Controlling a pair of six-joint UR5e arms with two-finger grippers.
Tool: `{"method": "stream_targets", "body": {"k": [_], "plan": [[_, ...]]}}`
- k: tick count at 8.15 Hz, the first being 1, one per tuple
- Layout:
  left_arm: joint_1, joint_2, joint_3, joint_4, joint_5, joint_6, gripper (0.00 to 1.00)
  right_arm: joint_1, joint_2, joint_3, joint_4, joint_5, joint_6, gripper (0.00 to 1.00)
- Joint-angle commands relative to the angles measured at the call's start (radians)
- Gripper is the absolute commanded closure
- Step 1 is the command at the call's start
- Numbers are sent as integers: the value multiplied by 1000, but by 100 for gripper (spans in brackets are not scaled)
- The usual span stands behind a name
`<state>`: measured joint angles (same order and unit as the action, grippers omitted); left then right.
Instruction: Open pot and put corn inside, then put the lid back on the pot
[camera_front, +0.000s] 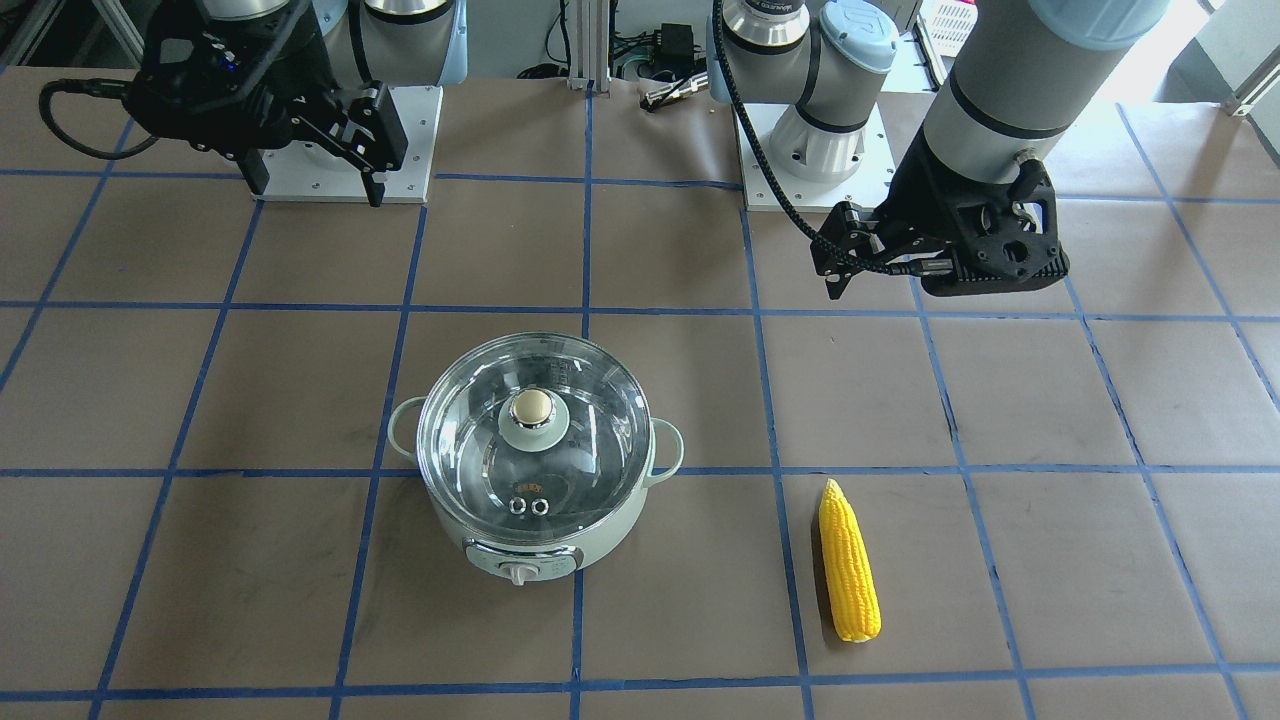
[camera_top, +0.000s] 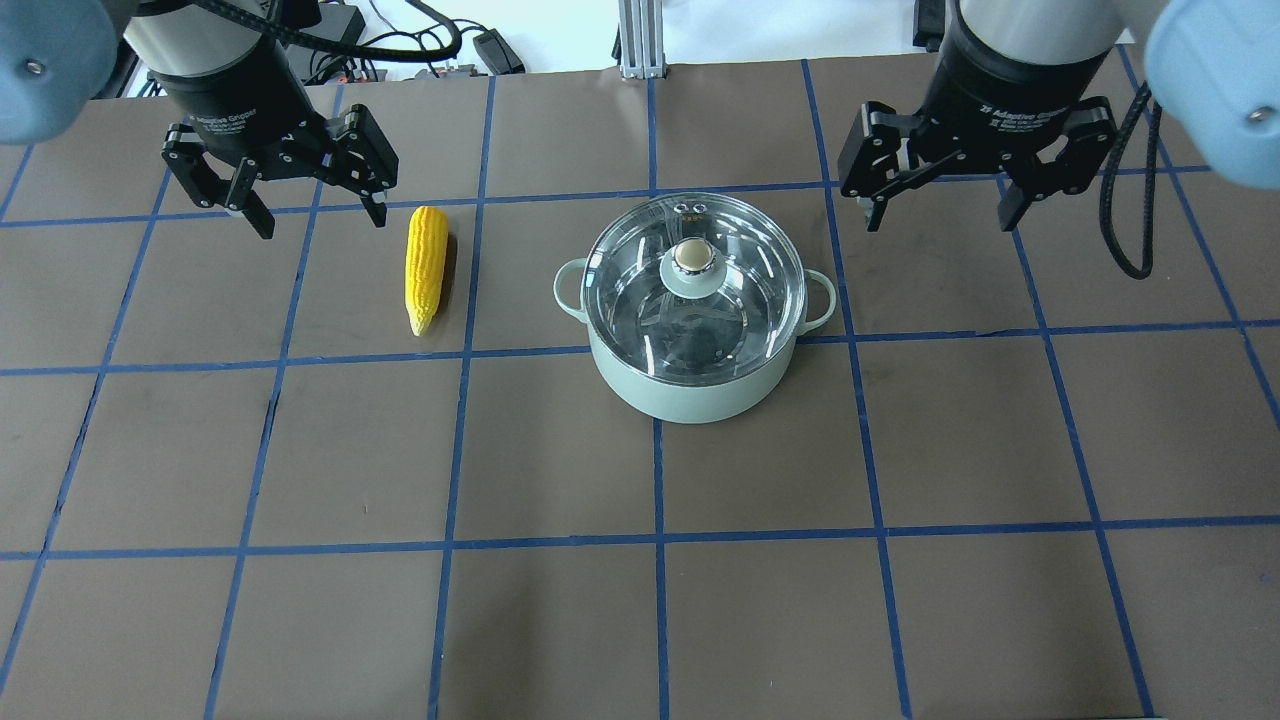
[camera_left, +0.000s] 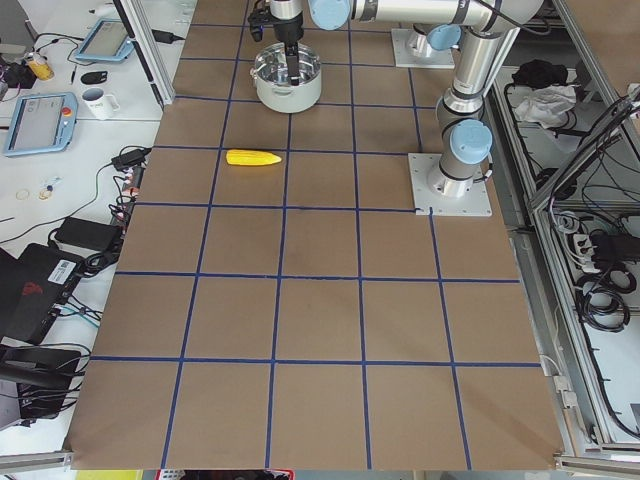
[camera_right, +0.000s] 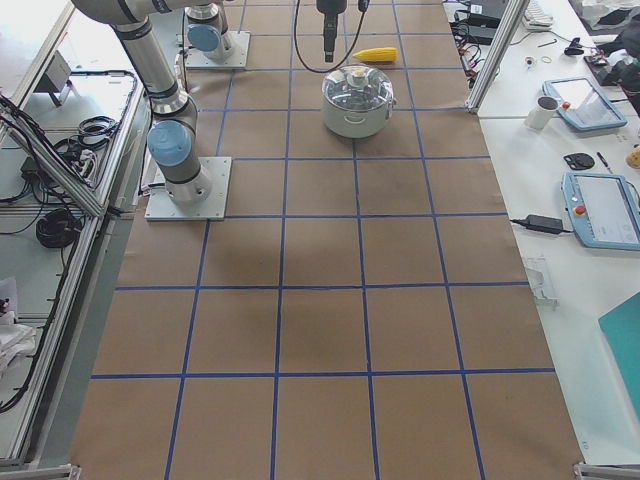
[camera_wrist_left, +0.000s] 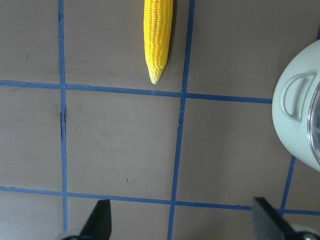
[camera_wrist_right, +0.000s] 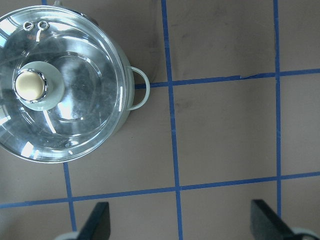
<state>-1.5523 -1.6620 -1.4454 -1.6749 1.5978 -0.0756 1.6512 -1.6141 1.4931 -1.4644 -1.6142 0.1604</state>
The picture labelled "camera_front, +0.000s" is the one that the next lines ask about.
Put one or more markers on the yellow corn cob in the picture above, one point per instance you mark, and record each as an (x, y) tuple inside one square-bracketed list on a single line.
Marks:
[(853, 601)]

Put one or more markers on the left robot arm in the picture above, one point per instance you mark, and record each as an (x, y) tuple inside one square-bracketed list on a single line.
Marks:
[(1022, 77)]

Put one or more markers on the mint green electric pot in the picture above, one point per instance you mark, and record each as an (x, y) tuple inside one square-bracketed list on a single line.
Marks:
[(530, 560)]

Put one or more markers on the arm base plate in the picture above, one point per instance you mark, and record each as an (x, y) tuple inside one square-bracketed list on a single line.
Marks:
[(818, 168), (340, 165)]

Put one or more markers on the black power adapter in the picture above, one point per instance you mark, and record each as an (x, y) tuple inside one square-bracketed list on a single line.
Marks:
[(675, 44)]

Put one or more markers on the glass pot lid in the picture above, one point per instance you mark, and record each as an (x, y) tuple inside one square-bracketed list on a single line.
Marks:
[(533, 440)]

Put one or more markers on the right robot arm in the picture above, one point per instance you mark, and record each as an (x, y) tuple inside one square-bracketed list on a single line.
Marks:
[(393, 43)]

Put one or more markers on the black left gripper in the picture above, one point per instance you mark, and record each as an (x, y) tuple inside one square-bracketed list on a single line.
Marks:
[(921, 208)]

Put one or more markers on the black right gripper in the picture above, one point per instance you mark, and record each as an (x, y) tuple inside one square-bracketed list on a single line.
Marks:
[(292, 88)]

